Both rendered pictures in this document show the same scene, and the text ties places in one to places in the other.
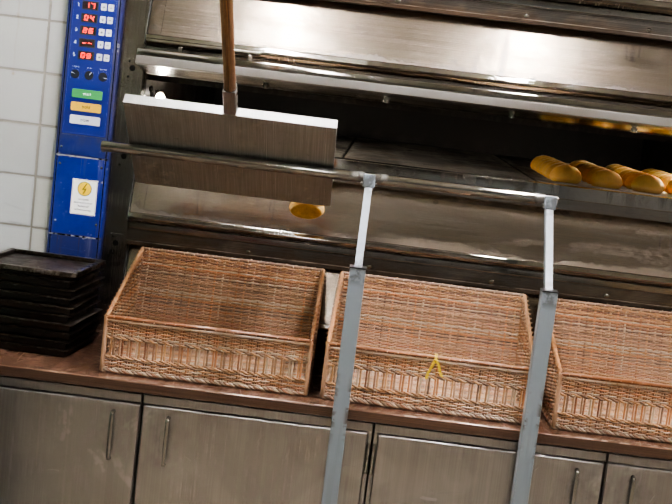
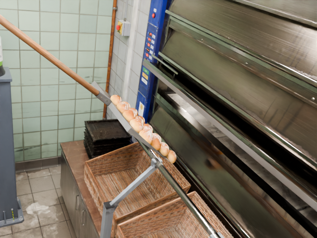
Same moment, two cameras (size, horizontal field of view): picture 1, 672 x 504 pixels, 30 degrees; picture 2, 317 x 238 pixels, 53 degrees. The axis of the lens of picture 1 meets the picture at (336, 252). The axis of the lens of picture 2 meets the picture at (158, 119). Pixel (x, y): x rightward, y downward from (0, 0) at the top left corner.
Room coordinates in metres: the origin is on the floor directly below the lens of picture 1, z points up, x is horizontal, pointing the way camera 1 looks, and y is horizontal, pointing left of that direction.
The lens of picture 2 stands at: (2.60, -1.10, 2.04)
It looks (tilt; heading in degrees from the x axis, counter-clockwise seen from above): 27 degrees down; 56
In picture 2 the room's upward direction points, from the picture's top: 10 degrees clockwise
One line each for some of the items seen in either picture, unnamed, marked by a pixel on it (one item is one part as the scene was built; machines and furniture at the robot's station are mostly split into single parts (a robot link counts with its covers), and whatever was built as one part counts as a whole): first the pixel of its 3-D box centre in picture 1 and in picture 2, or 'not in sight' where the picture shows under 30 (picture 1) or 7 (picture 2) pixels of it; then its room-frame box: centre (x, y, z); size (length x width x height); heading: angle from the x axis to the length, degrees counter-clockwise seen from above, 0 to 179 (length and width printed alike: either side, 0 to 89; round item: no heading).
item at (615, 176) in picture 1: (612, 174); not in sight; (4.11, -0.87, 1.21); 0.61 x 0.48 x 0.06; 179
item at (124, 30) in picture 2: not in sight; (123, 28); (3.68, 1.23, 1.46); 0.10 x 0.07 x 0.10; 89
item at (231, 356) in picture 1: (219, 316); (133, 182); (3.44, 0.30, 0.72); 0.56 x 0.49 x 0.28; 89
